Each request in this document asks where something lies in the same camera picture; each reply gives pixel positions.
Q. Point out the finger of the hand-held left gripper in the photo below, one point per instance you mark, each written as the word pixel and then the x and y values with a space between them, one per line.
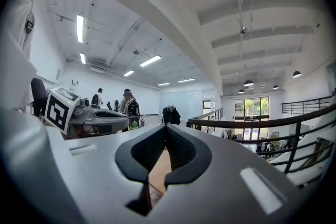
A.
pixel 110 122
pixel 115 110

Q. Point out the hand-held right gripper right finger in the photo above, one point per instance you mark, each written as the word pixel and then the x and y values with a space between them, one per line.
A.
pixel 199 160

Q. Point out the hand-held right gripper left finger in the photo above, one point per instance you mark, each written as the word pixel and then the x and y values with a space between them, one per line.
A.
pixel 123 162

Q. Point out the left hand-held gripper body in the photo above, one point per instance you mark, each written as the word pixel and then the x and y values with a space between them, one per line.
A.
pixel 56 112

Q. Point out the green potted plant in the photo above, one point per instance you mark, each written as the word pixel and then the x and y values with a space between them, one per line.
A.
pixel 134 125

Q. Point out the black office chair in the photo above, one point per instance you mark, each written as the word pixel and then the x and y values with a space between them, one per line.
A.
pixel 39 91

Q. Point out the metal stepladder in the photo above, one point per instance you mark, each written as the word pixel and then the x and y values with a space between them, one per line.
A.
pixel 73 86

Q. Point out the white air conditioner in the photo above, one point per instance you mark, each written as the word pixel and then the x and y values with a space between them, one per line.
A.
pixel 97 68

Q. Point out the office chair with jacket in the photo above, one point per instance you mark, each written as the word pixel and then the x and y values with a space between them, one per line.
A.
pixel 171 114

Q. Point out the round ceiling fixture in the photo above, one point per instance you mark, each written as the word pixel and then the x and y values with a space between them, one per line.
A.
pixel 136 52
pixel 243 30

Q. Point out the person's white shirt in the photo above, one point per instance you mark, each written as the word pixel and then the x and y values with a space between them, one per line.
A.
pixel 13 60

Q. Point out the black curved railing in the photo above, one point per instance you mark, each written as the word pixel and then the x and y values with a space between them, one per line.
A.
pixel 262 124

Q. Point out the black pendant lamp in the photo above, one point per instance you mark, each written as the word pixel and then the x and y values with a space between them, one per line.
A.
pixel 275 87
pixel 248 83
pixel 296 74
pixel 241 91

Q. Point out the group of ceiling tube lights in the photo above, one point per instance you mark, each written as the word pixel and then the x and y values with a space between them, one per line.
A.
pixel 80 29

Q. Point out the black straight railing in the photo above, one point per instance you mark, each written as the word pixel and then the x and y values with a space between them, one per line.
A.
pixel 307 100

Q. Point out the left hand-held gripper camera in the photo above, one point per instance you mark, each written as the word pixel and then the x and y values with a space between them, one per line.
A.
pixel 83 102

